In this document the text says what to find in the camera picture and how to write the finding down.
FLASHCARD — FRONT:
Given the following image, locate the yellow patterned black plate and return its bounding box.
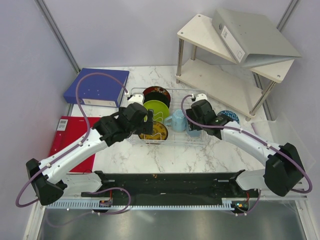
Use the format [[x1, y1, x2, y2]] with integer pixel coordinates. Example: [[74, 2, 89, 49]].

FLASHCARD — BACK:
[[138, 121, 169, 141]]

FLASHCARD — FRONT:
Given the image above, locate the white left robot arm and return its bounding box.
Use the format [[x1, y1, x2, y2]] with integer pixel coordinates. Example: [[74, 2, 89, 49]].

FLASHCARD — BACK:
[[26, 102, 154, 206]]

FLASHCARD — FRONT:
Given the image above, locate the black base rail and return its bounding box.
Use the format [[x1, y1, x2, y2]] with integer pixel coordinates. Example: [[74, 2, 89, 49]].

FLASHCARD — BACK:
[[96, 171, 259, 205]]

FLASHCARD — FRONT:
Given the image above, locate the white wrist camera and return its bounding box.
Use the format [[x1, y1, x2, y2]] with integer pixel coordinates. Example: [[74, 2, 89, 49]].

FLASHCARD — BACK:
[[191, 93, 208, 102], [125, 92, 145, 105]]

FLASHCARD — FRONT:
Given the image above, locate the clear wire dish rack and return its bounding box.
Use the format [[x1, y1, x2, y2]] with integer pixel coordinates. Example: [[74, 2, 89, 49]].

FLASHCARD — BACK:
[[127, 88, 210, 147]]

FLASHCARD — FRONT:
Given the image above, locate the grey ring binder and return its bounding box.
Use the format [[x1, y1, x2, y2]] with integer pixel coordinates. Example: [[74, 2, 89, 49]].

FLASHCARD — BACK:
[[211, 8, 302, 68]]

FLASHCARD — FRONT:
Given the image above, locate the light blue mug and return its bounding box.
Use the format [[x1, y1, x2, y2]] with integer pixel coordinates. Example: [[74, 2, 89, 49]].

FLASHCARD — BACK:
[[164, 109, 187, 133]]

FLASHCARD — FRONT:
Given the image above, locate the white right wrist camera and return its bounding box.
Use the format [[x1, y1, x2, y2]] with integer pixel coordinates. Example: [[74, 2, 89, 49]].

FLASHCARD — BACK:
[[191, 93, 208, 102]]

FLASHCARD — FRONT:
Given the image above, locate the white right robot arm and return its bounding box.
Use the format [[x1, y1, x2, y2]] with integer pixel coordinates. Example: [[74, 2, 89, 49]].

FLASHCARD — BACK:
[[182, 94, 312, 197]]

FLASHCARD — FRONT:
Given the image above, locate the blue ring binder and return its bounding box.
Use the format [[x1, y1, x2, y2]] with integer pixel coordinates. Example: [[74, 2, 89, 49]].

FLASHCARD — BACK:
[[63, 68, 130, 108]]

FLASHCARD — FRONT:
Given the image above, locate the white plate holder wire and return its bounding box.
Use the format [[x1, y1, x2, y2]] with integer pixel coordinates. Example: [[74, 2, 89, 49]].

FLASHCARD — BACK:
[[149, 109, 166, 123]]

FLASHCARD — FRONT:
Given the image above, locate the light blue cable duct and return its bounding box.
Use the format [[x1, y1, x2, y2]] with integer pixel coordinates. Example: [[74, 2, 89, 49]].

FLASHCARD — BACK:
[[46, 198, 245, 211]]

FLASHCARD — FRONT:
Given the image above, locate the cream two-tier shelf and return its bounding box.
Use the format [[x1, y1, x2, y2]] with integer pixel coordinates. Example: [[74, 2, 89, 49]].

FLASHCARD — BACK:
[[175, 13, 293, 121]]

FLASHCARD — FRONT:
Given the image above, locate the lime green plate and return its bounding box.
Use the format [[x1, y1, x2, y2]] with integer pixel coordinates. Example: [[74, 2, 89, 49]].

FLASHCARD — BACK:
[[143, 100, 170, 123]]

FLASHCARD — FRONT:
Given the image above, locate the blue patterned bowl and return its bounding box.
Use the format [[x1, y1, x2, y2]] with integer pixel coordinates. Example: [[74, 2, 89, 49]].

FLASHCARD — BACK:
[[217, 110, 240, 124]]

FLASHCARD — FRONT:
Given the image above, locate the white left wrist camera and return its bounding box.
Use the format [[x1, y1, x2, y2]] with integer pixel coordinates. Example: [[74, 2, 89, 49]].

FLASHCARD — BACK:
[[125, 92, 145, 105]]

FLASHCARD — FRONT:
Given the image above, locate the red folder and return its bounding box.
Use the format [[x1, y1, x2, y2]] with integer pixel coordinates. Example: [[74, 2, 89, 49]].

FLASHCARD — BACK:
[[48, 116, 95, 174]]

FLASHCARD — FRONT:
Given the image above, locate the light blue cup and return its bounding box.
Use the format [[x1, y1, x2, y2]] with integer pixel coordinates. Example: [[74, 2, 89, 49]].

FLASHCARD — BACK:
[[186, 126, 202, 138]]

